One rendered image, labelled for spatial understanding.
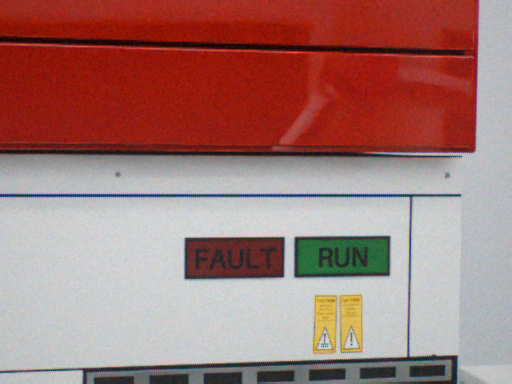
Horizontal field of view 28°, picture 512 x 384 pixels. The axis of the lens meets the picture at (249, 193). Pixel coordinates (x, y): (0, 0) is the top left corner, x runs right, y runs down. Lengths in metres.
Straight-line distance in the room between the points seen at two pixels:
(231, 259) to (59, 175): 0.22
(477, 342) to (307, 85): 1.88
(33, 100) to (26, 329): 0.26
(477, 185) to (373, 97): 1.74
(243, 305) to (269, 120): 0.22
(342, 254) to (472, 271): 1.72
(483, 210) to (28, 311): 1.92
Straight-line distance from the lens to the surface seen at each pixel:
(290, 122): 1.16
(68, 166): 1.18
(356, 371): 1.26
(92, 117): 1.13
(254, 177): 1.20
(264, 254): 1.21
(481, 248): 2.93
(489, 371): 1.28
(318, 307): 1.23
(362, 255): 1.24
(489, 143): 2.93
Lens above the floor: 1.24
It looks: 3 degrees down
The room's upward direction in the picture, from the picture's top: 1 degrees clockwise
